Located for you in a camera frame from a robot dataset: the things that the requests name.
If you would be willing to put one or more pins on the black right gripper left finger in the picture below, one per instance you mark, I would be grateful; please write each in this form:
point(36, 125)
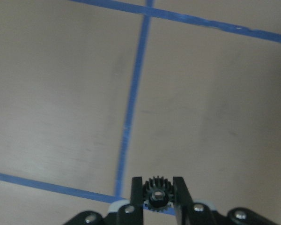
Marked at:
point(132, 213)

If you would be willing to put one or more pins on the black bearing gear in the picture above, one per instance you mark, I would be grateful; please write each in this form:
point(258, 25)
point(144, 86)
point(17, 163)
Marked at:
point(158, 194)

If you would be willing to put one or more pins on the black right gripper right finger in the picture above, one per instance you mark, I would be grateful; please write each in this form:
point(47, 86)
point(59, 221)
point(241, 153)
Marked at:
point(187, 211)

